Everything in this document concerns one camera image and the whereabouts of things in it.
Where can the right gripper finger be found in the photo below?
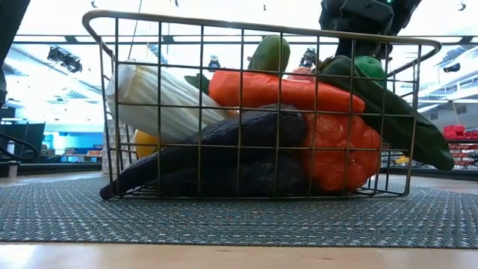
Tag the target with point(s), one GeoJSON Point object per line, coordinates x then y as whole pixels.
{"type": "Point", "coordinates": [377, 48]}
{"type": "Point", "coordinates": [351, 48]}

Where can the orange carrot with greens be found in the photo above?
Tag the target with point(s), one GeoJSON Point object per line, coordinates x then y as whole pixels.
{"type": "Point", "coordinates": [269, 89]}

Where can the dark purple eggplant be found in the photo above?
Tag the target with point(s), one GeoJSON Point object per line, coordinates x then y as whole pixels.
{"type": "Point", "coordinates": [254, 127]}

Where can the white green leek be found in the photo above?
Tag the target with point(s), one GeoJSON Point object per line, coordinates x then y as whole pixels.
{"type": "Point", "coordinates": [149, 101]}

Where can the shelf with red bins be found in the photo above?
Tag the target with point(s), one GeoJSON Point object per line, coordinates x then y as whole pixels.
{"type": "Point", "coordinates": [453, 130]}

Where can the small black ceiling lamp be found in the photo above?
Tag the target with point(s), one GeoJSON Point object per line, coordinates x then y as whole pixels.
{"type": "Point", "coordinates": [214, 64]}

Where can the grey woven placemat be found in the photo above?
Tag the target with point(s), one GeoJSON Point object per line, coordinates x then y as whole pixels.
{"type": "Point", "coordinates": [239, 220]}

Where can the long yellow pepper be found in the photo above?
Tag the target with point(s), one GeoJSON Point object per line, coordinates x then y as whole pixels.
{"type": "Point", "coordinates": [145, 145]}

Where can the black spotlight cluster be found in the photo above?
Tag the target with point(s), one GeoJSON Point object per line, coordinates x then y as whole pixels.
{"type": "Point", "coordinates": [65, 60]}

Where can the long black counter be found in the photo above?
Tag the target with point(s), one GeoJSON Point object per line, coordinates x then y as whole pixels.
{"type": "Point", "coordinates": [56, 169]}

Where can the small white cylinder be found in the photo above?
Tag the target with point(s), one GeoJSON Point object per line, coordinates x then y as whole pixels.
{"type": "Point", "coordinates": [13, 171]}

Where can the black ceiling camera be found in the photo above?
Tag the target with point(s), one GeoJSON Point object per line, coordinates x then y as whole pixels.
{"type": "Point", "coordinates": [308, 58]}

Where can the long ceiling light rail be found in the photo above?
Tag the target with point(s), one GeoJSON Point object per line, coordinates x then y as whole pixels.
{"type": "Point", "coordinates": [48, 38]}

